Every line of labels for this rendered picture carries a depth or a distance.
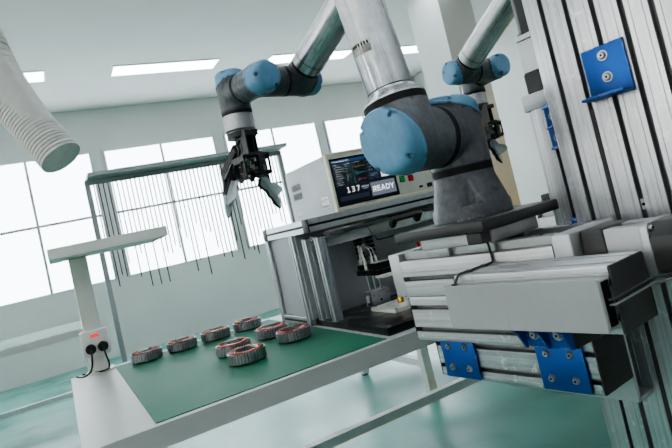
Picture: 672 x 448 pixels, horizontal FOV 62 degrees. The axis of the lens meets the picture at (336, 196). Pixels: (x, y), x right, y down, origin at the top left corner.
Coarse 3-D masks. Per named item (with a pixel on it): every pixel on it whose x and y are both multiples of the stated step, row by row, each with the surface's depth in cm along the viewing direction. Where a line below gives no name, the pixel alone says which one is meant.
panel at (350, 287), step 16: (416, 208) 219; (432, 208) 222; (352, 240) 204; (384, 240) 210; (304, 256) 195; (336, 256) 200; (352, 256) 203; (368, 256) 206; (384, 256) 209; (304, 272) 194; (320, 272) 196; (336, 272) 199; (352, 272) 202; (352, 288) 201; (352, 304) 200
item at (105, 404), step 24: (384, 336) 153; (408, 336) 150; (336, 360) 139; (360, 360) 142; (384, 360) 145; (72, 384) 189; (96, 384) 180; (120, 384) 171; (264, 384) 132; (288, 384) 133; (312, 384) 136; (96, 408) 147; (120, 408) 141; (144, 408) 136; (216, 408) 125; (240, 408) 127; (264, 408) 130; (96, 432) 125; (120, 432) 120; (144, 432) 117; (168, 432) 120; (192, 432) 122
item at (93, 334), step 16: (96, 240) 180; (112, 240) 182; (128, 240) 184; (144, 240) 187; (48, 256) 173; (64, 256) 175; (80, 256) 196; (80, 272) 201; (80, 288) 200; (80, 304) 199; (96, 320) 201; (80, 336) 194; (96, 336) 196; (96, 352) 195; (96, 368) 199; (112, 368) 201
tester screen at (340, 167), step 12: (360, 156) 196; (336, 168) 191; (348, 168) 194; (360, 168) 196; (372, 168) 198; (336, 180) 191; (348, 180) 193; (360, 180) 195; (372, 180) 197; (360, 192) 194; (396, 192) 201
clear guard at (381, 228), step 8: (424, 208) 177; (384, 216) 188; (424, 216) 174; (352, 224) 176; (360, 224) 169; (368, 224) 166; (376, 224) 167; (384, 224) 168; (400, 224) 169; (408, 224) 169; (416, 224) 170; (424, 224) 171; (376, 232) 164; (384, 232) 165; (392, 232) 165; (400, 232) 166
